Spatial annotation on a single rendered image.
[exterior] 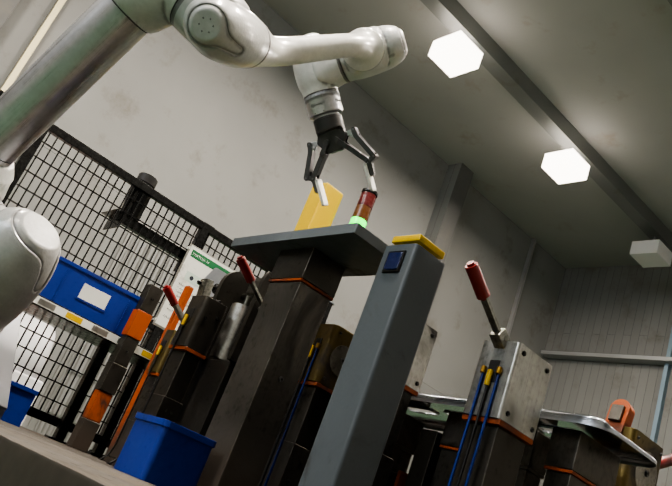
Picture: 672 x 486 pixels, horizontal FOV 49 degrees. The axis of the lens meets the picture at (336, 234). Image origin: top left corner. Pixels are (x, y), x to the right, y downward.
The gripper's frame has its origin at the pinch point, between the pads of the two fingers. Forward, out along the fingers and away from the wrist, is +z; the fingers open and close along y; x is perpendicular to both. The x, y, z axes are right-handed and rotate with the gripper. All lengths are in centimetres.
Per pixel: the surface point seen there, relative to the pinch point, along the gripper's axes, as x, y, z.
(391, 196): 862, -260, -70
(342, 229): -63, 22, 12
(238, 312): -32.6, -19.7, 21.2
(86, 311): -6, -85, 11
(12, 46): 412, -471, -294
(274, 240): -55, 5, 10
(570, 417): -62, 48, 48
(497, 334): -66, 42, 33
